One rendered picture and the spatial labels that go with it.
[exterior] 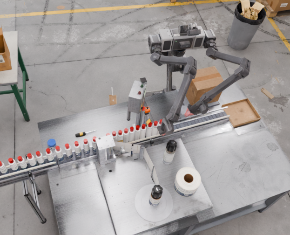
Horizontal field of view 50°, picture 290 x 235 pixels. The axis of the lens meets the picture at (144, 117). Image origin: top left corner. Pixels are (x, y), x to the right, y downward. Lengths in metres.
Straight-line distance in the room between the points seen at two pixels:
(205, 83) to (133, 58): 1.91
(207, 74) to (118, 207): 1.49
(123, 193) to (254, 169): 1.20
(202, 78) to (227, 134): 0.58
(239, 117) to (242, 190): 0.78
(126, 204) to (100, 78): 2.29
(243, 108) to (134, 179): 1.38
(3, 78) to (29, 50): 1.47
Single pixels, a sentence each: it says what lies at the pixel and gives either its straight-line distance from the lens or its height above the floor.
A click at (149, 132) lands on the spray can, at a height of 0.98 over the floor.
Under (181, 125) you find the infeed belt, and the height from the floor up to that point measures 0.88.
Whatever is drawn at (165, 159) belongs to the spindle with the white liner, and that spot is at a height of 0.95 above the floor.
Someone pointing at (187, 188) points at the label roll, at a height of 1.02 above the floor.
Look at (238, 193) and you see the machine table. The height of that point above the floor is 0.83.
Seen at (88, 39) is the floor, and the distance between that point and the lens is 4.98.
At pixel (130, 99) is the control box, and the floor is 1.45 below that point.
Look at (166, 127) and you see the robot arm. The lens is 2.30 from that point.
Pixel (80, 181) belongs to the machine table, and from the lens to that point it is 2.70.
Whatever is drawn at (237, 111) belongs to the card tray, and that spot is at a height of 0.83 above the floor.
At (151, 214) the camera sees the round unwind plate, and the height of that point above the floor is 0.89.
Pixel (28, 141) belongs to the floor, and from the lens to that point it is 3.96.
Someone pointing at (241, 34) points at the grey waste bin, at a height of 0.31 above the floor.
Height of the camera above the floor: 3.30
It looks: 55 degrees down
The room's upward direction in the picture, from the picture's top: 8 degrees clockwise
